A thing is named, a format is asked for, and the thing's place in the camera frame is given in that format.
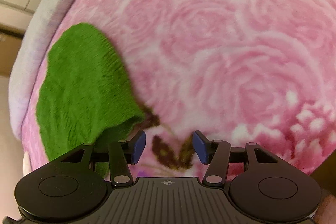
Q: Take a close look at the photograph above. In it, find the green knitted sweater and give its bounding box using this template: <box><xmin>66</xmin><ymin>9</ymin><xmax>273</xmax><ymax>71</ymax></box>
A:
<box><xmin>36</xmin><ymin>23</ymin><xmax>145</xmax><ymax>160</ymax></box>

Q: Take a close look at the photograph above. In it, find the pink floral bed blanket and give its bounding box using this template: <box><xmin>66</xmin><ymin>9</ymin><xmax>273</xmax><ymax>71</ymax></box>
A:
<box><xmin>21</xmin><ymin>0</ymin><xmax>335</xmax><ymax>177</ymax></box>

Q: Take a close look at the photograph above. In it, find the grey striped quilt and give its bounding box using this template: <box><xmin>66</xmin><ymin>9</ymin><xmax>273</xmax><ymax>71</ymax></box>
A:
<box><xmin>9</xmin><ymin>0</ymin><xmax>75</xmax><ymax>140</ymax></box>

